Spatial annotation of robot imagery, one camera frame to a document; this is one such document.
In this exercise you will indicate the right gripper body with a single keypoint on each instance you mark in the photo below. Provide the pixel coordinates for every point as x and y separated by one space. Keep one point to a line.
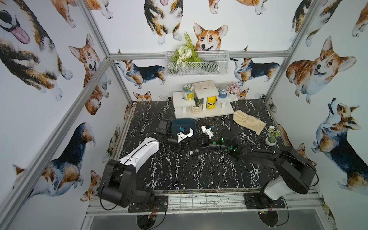
218 141

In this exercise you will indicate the teal plastic storage box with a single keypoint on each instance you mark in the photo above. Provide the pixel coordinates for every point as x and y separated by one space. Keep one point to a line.
185 123

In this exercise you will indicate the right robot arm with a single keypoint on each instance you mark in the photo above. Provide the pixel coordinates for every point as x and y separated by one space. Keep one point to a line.
296 173

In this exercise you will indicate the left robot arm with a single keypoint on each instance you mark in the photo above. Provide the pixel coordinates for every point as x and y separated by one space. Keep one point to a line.
119 180

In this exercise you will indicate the black hex nut cluster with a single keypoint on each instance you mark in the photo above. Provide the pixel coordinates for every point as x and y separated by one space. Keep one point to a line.
197 155

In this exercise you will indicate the woven pot green plant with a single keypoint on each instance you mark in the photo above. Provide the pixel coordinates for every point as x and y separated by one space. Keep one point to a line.
198 107

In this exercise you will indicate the beige work glove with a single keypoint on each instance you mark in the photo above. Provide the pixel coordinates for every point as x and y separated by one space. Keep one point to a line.
248 121

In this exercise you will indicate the white tiered display shelf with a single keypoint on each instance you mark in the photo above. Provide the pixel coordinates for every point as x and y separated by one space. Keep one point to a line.
203 90

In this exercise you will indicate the yellow can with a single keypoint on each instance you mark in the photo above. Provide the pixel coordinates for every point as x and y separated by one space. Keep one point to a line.
211 102

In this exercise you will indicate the green label tin can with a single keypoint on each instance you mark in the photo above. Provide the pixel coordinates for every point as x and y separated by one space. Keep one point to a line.
188 92

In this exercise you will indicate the small potted white flower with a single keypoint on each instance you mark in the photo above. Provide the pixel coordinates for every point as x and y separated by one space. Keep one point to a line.
272 135

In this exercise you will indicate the pink flower pot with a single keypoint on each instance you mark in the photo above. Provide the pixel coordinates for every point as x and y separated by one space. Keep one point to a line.
232 90

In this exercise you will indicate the artificial green white flowers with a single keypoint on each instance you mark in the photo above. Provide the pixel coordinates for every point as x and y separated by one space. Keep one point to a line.
186 54

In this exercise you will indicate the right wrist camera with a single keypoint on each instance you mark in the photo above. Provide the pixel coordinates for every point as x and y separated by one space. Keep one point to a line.
208 130

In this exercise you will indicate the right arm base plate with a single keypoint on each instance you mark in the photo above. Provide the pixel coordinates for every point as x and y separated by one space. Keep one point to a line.
261 201

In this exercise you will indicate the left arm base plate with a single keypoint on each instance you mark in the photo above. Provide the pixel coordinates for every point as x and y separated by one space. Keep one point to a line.
155 204

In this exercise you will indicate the white wire wall basket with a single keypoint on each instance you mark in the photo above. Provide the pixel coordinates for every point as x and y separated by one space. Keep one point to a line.
206 63

